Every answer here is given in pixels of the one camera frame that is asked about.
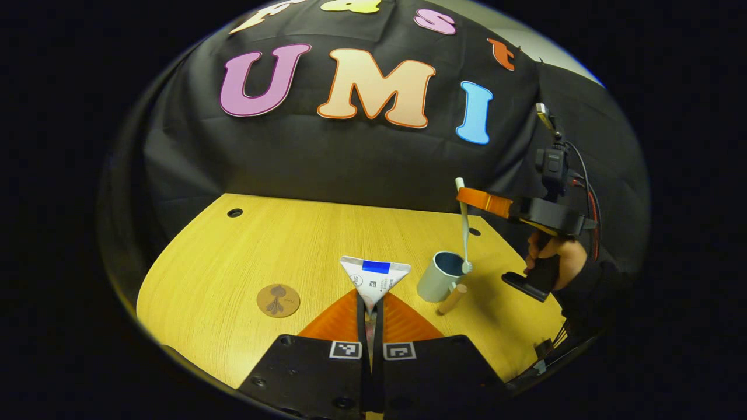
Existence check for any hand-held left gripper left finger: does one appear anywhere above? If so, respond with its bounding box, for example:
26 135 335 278
236 290 374 419

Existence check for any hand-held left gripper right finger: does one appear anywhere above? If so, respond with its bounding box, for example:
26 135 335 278
373 292 508 418

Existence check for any pale green toothbrush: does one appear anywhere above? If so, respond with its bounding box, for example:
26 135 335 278
455 177 473 275

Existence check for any round brown coaster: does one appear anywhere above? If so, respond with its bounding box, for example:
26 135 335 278
256 283 301 319

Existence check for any light blue cup wooden handle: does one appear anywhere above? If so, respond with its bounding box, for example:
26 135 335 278
417 251 469 316

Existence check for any white toothpaste tube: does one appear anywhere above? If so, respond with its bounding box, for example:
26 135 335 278
340 256 411 319

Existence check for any wooden desktop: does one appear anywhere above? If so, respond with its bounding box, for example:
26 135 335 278
136 193 567 389

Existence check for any black backdrop cloth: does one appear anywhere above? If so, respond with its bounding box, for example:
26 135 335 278
99 0 651 351

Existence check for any red cable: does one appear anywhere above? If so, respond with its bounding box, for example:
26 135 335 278
571 178 599 260

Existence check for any black cable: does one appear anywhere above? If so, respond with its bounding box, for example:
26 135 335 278
563 142 602 260

